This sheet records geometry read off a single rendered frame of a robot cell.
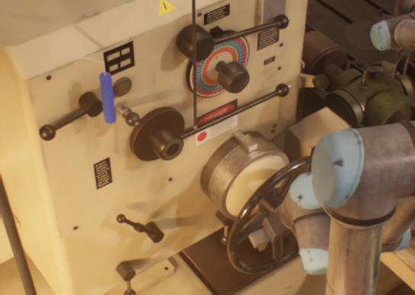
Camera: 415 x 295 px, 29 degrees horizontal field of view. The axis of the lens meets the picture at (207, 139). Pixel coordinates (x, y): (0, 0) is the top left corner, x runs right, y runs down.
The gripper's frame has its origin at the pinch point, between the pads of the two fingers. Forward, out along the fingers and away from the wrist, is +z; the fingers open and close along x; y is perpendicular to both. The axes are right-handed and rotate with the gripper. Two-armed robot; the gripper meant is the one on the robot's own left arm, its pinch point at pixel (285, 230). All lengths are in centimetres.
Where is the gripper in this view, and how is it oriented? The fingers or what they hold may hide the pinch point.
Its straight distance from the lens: 189.0
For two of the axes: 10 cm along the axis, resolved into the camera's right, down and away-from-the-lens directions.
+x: -8.8, 4.1, -2.4
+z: -0.8, 3.8, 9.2
